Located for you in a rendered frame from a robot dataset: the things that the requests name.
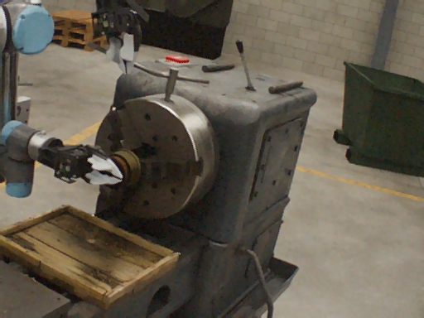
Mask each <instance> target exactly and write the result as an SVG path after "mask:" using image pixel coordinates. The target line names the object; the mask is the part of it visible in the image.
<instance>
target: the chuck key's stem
mask: <svg viewBox="0 0 424 318"><path fill-rule="evenodd" d="M178 73H179V69H178V68H175V67H171V68H170V72H169V74H170V78H169V79H167V82H166V89H165V91H166V96H165V99H164V100H165V101H167V102H170V97H171V94H172V93H173V90H174V86H175V82H176V80H177V76H178Z"/></svg>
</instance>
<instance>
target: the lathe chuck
mask: <svg viewBox="0 0 424 318"><path fill-rule="evenodd" d="M164 98H165V95H150V96H145V97H141V98H136V99H128V100H125V102H124V103H123V104H124V105H125V107H126V109H127V111H128V114H129V116H130V119H131V120H132V123H133V124H134V126H135V128H136V130H137V134H138V136H139V137H140V140H141V142H145V143H146V144H145V145H143V147H141V148H139V149H137V150H136V151H134V152H133V153H134V154H135V155H137V156H138V158H139V159H142V158H144V157H147V154H146V151H147V147H148V144H150V145H151V147H152V148H153V149H154V150H155V151H156V153H157V155H159V156H165V157H175V158H182V159H187V160H194V161H199V159H201V166H200V175H199V176H191V175H188V176H187V177H186V178H184V179H176V178H171V177H164V178H156V177H152V176H149V178H141V180H140V181H139V182H138V184H137V186H136V188H135V190H134V192H133V193H132V195H131V197H130V199H129V201H128V203H127V205H126V206H125V208H124V210H125V211H126V212H128V213H129V214H132V215H134V216H137V217H139V218H144V219H162V218H165V217H168V216H170V215H172V214H174V213H176V212H179V211H180V210H183V209H184V208H185V207H188V206H190V205H192V204H194V203H195V202H196V201H197V200H198V199H199V198H200V197H201V196H202V195H203V193H204V192H205V190H206V188H207V186H208V185H209V184H210V181H211V177H212V174H213V170H214V150H213V144H212V141H211V138H210V135H209V132H208V129H207V127H206V126H205V125H204V124H203V122H202V121H201V119H200V118H199V116H198V114H197V113H196V112H195V111H194V110H193V109H192V108H189V107H188V106H187V105H186V104H184V102H182V101H180V100H179V99H175V98H172V97H170V101H172V102H173V104H169V103H168V102H165V101H163V100H161V99H164ZM114 109H116V108H112V109H111V110H110V111H109V112H108V113H107V114H106V115H105V117H104V119H103V121H102V122H101V124H100V126H99V129H98V132H97V136H96V139H95V145H99V146H101V147H102V149H103V150H104V153H105V154H106V155H107V156H108V155H110V154H112V152H111V150H110V148H109V146H110V145H112V144H113V142H112V140H111V138H110V136H109V134H110V133H112V132H113V130H112V128H111V126H110V124H109V122H108V119H107V117H108V116H109V115H110V114H111V113H114V111H113V110H114ZM191 201H192V202H191ZM188 204H189V205H188ZM187 205H188V206H187Z"/></svg>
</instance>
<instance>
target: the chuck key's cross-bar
mask: <svg viewBox="0 0 424 318"><path fill-rule="evenodd" d="M86 45H87V46H88V47H91V48H93V49H95V50H97V51H100V52H102V53H104V54H106V55H107V51H108V50H107V49H105V48H103V47H100V46H97V45H95V44H94V43H91V42H89V41H87V42H86ZM134 67H137V68H138V69H139V70H141V71H144V72H147V73H148V74H150V75H154V76H156V77H162V78H168V79H169V78H170V74H166V73H160V72H156V71H154V70H153V69H150V68H148V67H146V66H144V65H140V64H138V63H137V62H135V64H134ZM177 79H178V80H185V81H192V82H197V83H203V84H209V83H210V80H209V79H200V78H195V77H188V76H183V75H178V76H177Z"/></svg>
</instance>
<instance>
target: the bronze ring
mask: <svg viewBox="0 0 424 318"><path fill-rule="evenodd" d="M108 157H109V159H110V160H111V161H112V162H114V164H115V166H116V167H117V168H118V169H119V171H120V172H121V174H122V176H123V177H122V181H121V182H119V183H117V184H113V185H104V186H106V187H108V188H110V189H116V188H122V187H124V186H132V185H134V184H135V183H137V181H138V180H139V177H140V175H141V165H140V162H139V158H138V156H137V155H135V154H134V153H133V152H130V151H129V150H126V149H119V150H117V151H115V152H113V153H112V154H110V155H108Z"/></svg>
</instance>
